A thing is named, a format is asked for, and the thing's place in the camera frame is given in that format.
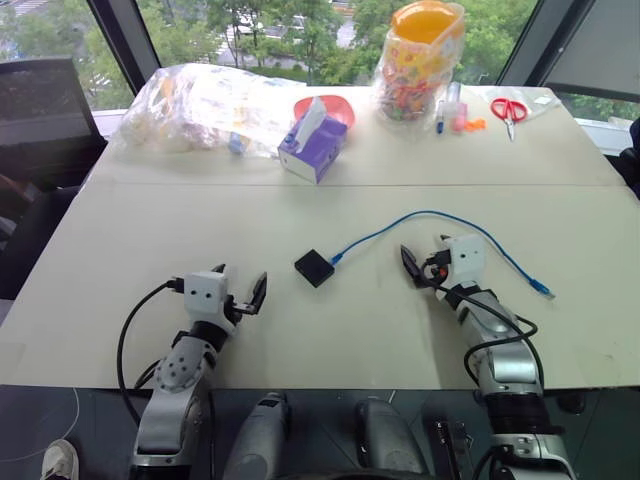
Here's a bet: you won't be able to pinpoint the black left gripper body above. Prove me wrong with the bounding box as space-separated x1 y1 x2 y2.
223 292 257 325

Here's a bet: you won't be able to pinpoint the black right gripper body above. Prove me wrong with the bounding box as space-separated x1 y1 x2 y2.
421 248 454 293

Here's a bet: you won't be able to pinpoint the small black square box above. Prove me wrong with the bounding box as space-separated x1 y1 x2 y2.
293 247 337 289

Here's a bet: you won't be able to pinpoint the red scissors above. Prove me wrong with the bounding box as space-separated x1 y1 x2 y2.
489 96 529 143

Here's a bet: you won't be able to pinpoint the purple tissue box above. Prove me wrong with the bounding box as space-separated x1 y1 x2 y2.
276 95 350 186

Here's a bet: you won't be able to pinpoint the clear plastic bag of goods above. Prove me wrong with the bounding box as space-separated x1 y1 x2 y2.
110 62 307 162

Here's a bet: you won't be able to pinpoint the pink bowl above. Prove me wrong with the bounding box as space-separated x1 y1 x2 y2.
293 93 357 130

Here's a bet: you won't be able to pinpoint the clear plastic sleeve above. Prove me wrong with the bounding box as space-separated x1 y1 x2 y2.
480 86 565 122

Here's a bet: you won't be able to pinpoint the candy jar with orange lid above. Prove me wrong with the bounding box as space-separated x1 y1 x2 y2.
371 0 467 137

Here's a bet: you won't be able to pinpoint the grey rounded shape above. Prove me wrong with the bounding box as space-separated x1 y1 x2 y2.
353 398 427 480

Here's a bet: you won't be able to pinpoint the dark chair edge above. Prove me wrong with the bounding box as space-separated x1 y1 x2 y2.
617 116 640 202

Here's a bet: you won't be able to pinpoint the black office chair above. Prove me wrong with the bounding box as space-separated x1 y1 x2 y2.
0 56 110 301

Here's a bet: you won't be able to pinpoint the white shoe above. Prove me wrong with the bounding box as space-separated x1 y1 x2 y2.
39 438 81 480

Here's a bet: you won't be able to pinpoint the blue Ethernet cable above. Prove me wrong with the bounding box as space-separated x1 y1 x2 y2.
329 209 558 302

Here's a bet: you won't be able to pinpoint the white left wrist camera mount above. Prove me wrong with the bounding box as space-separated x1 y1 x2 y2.
182 271 237 337

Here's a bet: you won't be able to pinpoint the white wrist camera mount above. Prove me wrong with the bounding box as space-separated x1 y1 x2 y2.
442 234 488 290
182 271 237 337

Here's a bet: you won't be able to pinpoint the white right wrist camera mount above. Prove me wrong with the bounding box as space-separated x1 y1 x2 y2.
442 234 488 290

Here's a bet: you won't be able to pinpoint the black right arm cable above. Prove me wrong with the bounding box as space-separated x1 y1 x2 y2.
433 283 547 392

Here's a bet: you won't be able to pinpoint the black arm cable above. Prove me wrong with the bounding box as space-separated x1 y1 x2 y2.
433 283 547 392
116 278 187 427

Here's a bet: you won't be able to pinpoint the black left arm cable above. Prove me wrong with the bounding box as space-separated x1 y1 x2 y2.
116 278 187 427

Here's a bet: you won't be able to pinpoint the black bracket with screws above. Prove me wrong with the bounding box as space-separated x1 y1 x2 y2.
430 418 475 480

